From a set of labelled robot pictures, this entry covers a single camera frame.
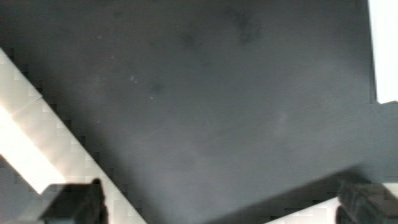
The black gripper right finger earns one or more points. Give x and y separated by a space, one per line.
368 205

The white front rail fence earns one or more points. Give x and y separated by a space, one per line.
39 146

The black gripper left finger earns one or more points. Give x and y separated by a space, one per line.
77 204

